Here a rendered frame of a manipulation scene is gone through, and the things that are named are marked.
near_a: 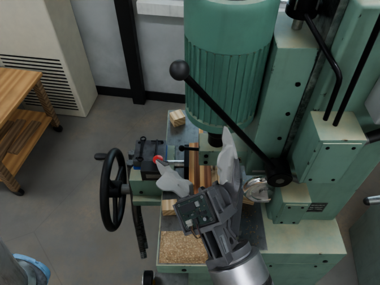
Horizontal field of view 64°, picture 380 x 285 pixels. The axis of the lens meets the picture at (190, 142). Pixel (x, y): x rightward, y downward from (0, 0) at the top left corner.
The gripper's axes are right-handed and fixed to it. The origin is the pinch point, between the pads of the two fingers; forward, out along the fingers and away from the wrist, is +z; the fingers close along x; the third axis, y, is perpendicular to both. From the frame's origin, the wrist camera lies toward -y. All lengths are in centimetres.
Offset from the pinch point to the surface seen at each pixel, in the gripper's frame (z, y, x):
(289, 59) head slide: 7.5, -14.0, -19.3
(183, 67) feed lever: 11.2, 2.8, -5.9
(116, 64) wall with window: 97, -138, 107
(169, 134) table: 12, -47, 32
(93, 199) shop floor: 6, -91, 131
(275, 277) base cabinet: -51, -61, 22
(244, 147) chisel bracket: -3.6, -35.1, 3.6
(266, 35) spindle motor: 12.4, -9.5, -17.9
